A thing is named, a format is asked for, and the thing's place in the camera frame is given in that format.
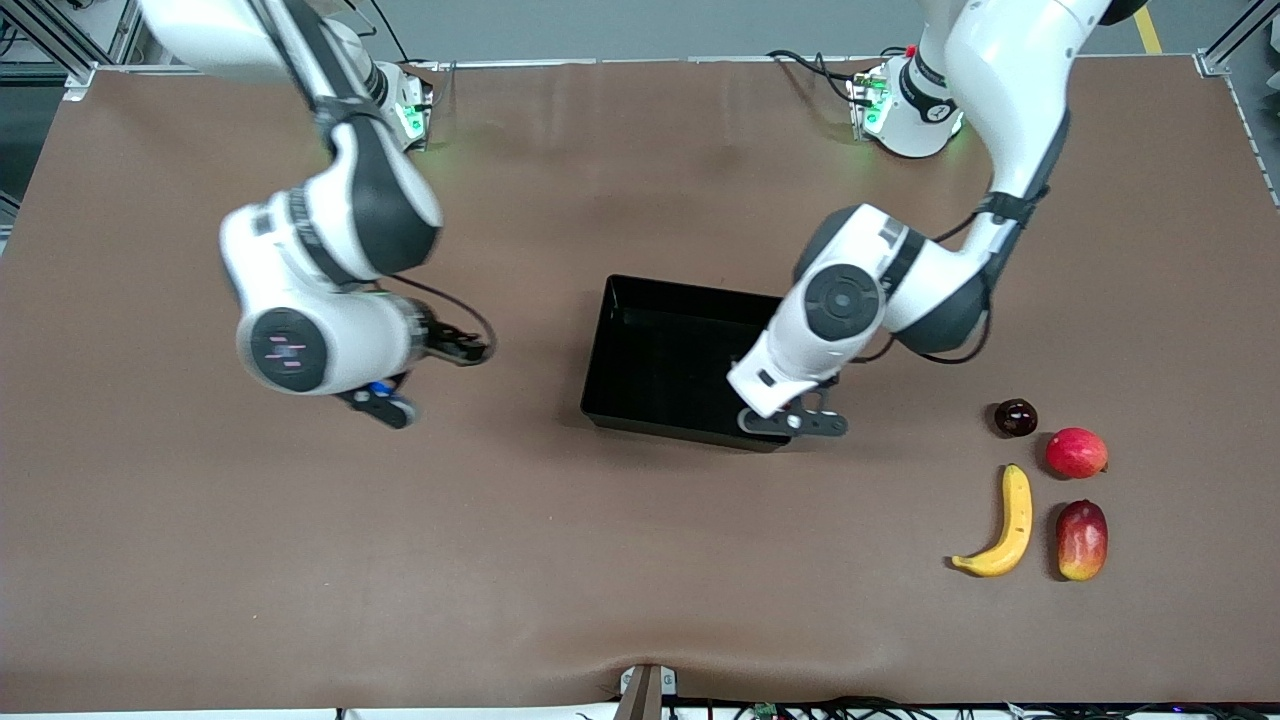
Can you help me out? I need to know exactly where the black rectangular plastic box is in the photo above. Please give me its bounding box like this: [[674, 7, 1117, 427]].
[[580, 274, 806, 453]]

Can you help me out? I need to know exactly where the yellow banana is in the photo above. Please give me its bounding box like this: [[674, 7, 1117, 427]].
[[950, 463, 1033, 578]]

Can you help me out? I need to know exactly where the large table cover mat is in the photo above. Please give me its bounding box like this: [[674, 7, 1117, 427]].
[[0, 55, 1280, 713]]

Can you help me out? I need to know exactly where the round red peach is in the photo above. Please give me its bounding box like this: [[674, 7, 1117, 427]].
[[1045, 427, 1109, 480]]

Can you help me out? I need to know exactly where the grey table edge clamp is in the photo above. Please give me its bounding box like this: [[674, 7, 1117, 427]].
[[615, 663, 679, 720]]

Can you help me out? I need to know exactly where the red yellow mango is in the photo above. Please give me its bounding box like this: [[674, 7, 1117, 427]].
[[1056, 500, 1109, 582]]

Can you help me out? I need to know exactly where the black arm base cable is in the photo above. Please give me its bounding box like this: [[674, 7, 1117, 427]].
[[368, 0, 416, 63], [768, 48, 866, 86]]

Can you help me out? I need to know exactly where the aluminium frame profile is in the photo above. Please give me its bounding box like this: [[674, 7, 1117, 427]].
[[1195, 0, 1280, 76], [0, 0, 141, 101]]

